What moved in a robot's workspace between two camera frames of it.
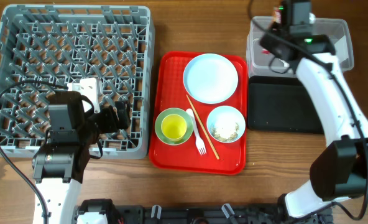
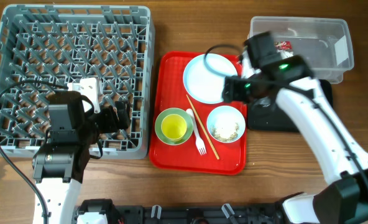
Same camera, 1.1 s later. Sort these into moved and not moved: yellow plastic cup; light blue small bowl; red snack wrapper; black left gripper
Moved: red snack wrapper
Not moved: black left gripper; yellow plastic cup; light blue small bowl
